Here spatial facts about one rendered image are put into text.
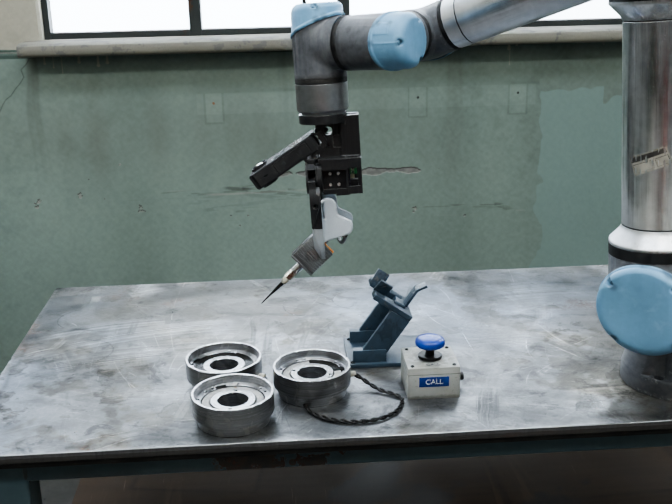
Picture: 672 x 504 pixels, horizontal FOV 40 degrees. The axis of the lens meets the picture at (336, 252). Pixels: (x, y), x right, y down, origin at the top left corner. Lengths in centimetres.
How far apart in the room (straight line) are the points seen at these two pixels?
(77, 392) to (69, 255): 164
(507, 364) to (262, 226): 161
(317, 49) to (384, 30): 11
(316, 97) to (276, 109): 148
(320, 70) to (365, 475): 67
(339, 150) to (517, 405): 43
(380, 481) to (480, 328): 30
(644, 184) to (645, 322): 16
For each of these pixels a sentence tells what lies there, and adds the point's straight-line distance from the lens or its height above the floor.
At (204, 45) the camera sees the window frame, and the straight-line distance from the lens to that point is 267.
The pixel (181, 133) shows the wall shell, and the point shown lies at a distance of 280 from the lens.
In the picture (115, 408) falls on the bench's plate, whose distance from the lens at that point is 127.
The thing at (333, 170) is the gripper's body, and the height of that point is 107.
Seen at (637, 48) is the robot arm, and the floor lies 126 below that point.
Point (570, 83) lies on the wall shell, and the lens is 291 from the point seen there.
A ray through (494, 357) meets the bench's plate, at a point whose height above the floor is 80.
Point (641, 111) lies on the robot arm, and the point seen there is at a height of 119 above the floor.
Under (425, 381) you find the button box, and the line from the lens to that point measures 123.
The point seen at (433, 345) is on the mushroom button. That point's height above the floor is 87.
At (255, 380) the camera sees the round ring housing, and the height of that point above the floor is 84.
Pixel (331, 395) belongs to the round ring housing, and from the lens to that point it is 122.
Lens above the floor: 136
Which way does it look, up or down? 18 degrees down
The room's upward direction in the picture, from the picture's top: 1 degrees counter-clockwise
